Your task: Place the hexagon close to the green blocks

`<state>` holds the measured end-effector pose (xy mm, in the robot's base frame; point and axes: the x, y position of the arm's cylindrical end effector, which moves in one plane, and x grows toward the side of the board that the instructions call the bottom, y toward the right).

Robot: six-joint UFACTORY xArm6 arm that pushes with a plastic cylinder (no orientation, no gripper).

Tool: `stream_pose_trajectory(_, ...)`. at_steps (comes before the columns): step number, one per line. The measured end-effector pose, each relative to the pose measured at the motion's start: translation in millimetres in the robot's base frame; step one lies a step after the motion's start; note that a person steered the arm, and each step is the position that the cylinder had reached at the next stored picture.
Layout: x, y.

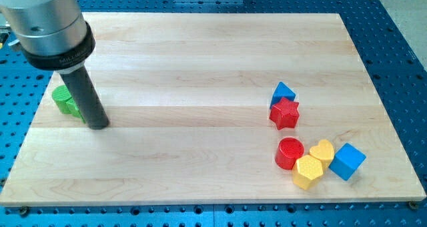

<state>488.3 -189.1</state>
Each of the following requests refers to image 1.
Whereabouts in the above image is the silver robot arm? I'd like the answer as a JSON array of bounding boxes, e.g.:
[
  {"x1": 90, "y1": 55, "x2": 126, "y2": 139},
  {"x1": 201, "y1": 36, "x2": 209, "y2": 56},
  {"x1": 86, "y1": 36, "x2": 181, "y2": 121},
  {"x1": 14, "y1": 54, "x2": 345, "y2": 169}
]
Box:
[{"x1": 1, "y1": 0, "x2": 95, "y2": 71}]

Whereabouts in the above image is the yellow hexagon block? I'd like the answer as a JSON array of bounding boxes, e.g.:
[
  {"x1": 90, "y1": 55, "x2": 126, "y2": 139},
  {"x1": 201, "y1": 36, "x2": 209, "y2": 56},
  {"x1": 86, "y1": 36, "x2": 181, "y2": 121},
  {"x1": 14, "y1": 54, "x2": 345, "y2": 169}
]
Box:
[{"x1": 292, "y1": 155, "x2": 324, "y2": 190}]

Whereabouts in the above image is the wooden board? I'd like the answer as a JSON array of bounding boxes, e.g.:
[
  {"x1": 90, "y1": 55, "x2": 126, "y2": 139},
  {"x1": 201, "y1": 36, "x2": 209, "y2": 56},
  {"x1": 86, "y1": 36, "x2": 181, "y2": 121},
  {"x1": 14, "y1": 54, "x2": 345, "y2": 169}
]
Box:
[{"x1": 1, "y1": 13, "x2": 426, "y2": 206}]

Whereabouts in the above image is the blue triangle block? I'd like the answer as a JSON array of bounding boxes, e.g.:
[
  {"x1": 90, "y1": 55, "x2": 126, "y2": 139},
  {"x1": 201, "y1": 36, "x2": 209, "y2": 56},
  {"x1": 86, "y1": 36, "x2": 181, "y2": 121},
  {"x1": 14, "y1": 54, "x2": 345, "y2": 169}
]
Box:
[{"x1": 270, "y1": 81, "x2": 296, "y2": 108}]

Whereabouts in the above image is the red star block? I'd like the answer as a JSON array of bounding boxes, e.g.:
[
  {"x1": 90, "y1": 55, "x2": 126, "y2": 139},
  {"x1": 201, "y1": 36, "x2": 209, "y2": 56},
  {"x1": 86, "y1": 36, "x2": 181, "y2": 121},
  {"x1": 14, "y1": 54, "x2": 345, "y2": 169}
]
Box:
[{"x1": 269, "y1": 97, "x2": 300, "y2": 130}]

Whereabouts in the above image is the red cylinder block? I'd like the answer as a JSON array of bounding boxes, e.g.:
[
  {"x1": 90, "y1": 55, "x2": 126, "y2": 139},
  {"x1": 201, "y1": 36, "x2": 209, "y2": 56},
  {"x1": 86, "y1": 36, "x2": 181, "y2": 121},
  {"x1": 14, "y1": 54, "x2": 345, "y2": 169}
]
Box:
[{"x1": 275, "y1": 137, "x2": 304, "y2": 170}]

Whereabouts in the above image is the yellow heart block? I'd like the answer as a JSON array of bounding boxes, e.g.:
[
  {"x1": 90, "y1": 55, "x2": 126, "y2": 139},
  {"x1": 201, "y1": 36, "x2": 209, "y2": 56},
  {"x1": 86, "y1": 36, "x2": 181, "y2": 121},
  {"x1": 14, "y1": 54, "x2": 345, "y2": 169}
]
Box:
[{"x1": 309, "y1": 139, "x2": 335, "y2": 170}]

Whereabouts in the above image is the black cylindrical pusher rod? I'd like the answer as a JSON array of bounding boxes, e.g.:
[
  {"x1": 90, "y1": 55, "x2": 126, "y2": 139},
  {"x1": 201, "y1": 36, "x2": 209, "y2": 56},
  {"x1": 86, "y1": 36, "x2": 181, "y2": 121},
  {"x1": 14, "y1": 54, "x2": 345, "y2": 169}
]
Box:
[{"x1": 59, "y1": 65, "x2": 109, "y2": 130}]

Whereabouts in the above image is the blue cube block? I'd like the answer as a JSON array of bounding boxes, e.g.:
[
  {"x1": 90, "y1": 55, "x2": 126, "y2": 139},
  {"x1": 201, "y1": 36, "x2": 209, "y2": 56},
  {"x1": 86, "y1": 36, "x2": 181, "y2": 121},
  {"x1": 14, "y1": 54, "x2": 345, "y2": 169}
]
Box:
[{"x1": 329, "y1": 143, "x2": 366, "y2": 181}]

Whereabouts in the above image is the green cylinder block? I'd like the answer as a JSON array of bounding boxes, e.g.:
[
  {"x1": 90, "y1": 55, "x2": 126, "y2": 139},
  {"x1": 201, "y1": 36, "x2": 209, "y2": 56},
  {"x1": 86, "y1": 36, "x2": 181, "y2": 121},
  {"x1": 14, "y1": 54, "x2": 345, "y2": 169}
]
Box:
[{"x1": 51, "y1": 85, "x2": 71, "y2": 114}]

